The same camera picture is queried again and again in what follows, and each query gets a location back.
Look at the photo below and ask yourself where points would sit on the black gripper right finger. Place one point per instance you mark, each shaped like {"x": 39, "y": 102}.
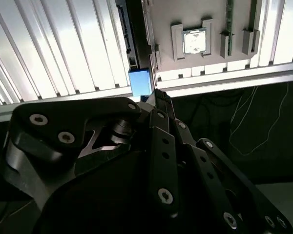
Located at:
{"x": 196, "y": 151}

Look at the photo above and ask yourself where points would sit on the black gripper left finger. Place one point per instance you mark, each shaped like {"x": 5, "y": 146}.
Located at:
{"x": 51, "y": 117}

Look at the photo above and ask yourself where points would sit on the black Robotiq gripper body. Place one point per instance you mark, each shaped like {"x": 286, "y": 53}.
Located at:
{"x": 100, "y": 195}

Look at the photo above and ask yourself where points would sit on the hard disk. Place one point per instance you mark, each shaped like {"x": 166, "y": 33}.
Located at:
{"x": 139, "y": 81}

